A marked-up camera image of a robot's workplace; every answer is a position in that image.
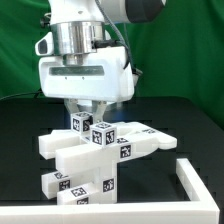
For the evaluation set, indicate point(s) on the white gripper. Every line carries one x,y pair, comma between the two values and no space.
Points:
103,76

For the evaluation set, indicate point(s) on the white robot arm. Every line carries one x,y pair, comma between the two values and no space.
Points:
81,27

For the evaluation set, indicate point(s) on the white frame wall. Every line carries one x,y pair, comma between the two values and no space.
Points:
200,209

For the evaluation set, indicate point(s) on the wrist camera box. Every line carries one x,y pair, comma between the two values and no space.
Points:
45,46

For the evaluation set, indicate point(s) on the white tagged cube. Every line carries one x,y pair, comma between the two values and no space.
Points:
103,134
81,122

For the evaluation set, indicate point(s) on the white chair seat plate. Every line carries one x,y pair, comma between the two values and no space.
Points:
74,154

